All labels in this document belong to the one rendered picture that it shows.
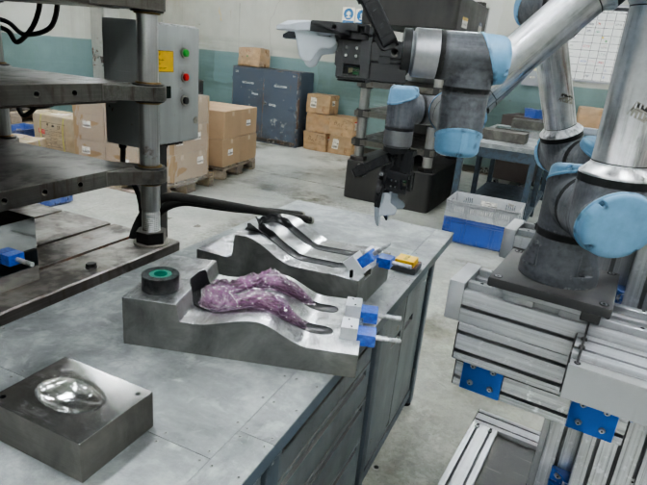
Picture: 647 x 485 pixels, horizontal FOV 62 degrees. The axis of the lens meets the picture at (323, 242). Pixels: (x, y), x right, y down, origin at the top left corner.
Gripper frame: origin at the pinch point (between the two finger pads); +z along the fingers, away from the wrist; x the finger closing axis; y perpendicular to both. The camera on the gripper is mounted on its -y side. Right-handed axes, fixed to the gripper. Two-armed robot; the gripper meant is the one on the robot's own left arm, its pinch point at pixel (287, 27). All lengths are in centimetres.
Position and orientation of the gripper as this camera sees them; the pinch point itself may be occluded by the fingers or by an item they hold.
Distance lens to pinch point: 94.0
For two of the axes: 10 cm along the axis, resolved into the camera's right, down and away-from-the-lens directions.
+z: -9.9, -1.1, 0.5
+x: 0.7, -1.9, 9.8
